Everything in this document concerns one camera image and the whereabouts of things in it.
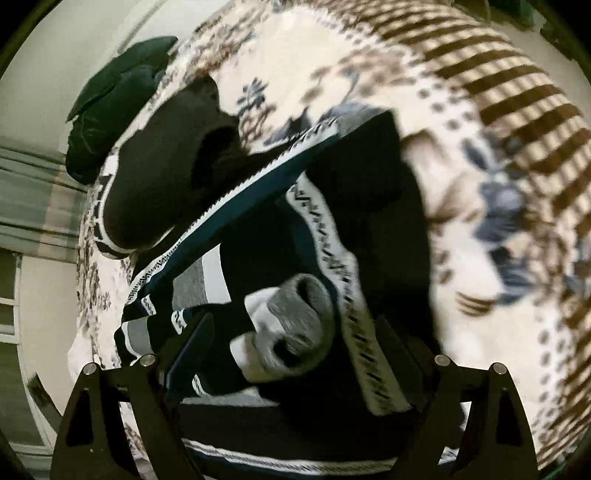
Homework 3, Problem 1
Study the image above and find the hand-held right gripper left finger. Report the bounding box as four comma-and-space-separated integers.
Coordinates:
51, 313, 217, 480

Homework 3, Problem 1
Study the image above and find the floral printed blanket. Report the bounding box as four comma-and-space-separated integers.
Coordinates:
67, 0, 591, 472

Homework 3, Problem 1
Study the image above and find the grey pleated curtain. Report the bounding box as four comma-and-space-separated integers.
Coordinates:
0, 141, 90, 265

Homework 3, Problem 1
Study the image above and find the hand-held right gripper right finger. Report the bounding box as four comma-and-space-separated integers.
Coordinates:
375, 315, 539, 480

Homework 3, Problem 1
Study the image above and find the black knitted hat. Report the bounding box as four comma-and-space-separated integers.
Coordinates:
93, 76, 252, 260

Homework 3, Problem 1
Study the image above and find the navy patterned knit sweater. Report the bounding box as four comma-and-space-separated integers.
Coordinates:
113, 108, 462, 475

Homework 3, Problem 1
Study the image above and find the grey and white sock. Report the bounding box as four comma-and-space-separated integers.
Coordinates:
228, 272, 336, 385

